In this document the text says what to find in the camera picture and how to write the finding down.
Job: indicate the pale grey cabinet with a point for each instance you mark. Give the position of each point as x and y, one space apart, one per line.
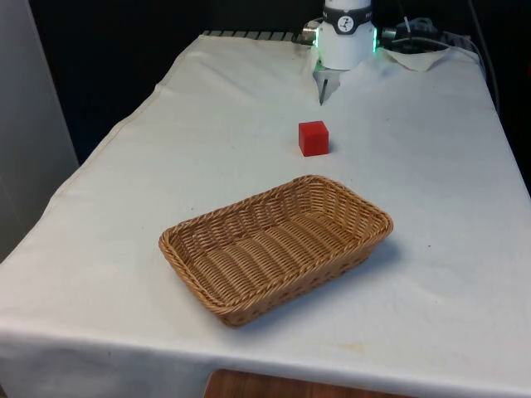
29 124

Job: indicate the wicker basket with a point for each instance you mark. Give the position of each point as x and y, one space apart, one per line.
269 253

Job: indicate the red cube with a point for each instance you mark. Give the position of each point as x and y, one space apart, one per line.
313 139

